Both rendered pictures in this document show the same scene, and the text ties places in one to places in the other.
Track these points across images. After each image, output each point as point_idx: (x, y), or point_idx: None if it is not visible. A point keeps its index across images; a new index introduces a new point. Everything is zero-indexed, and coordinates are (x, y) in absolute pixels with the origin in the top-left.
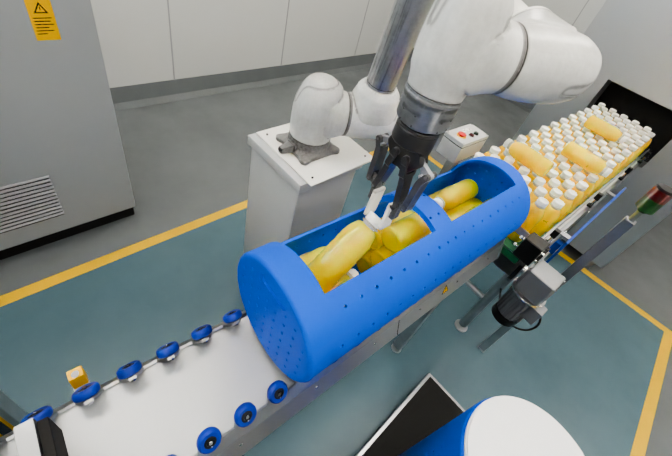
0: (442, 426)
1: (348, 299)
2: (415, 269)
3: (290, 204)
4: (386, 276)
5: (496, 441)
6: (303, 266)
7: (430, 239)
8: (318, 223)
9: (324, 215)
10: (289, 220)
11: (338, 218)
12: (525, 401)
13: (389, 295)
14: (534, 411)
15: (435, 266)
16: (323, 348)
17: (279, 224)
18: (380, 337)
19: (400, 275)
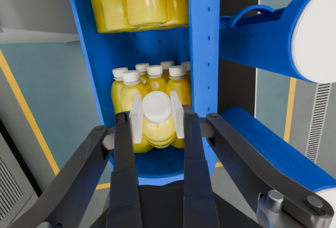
0: (253, 33)
1: (206, 143)
2: (212, 44)
3: (13, 32)
4: (206, 94)
5: (314, 43)
6: (166, 180)
7: None
8: None
9: None
10: (32, 32)
11: (84, 57)
12: None
13: (215, 90)
14: None
15: None
16: (215, 157)
17: (32, 35)
18: None
19: (210, 72)
